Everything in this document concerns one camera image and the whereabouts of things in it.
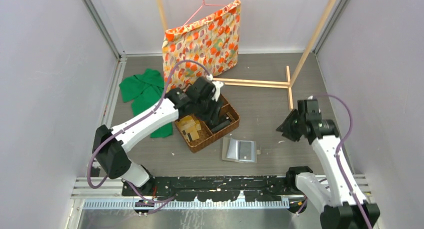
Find perforated metal rail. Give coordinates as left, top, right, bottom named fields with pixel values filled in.
left=82, top=198, right=290, bottom=210

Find gold cards in basket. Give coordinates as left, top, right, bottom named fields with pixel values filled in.
left=175, top=115, right=202, bottom=142

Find dark card in holder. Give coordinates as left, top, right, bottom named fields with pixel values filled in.
left=238, top=140, right=254, bottom=162

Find black cards in basket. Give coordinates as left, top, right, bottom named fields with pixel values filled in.
left=210, top=112, right=236, bottom=133

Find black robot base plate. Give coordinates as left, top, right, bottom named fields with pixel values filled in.
left=138, top=175, right=306, bottom=202

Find floral orange fabric bag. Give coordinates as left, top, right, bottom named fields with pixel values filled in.
left=162, top=0, right=242, bottom=90

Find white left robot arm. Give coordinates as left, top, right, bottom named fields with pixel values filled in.
left=89, top=76, right=224, bottom=196

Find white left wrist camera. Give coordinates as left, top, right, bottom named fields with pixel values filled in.
left=206, top=74, right=225, bottom=102

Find wooden rack stand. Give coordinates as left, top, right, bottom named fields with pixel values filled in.
left=153, top=0, right=343, bottom=111

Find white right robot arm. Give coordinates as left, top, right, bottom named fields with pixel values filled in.
left=276, top=97, right=381, bottom=229

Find pink wire hanger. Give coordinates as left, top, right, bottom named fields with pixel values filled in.
left=181, top=0, right=227, bottom=27

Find green cloth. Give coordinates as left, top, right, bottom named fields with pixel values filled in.
left=118, top=68, right=174, bottom=139

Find brown wicker basket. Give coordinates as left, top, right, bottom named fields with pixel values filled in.
left=174, top=95, right=240, bottom=153

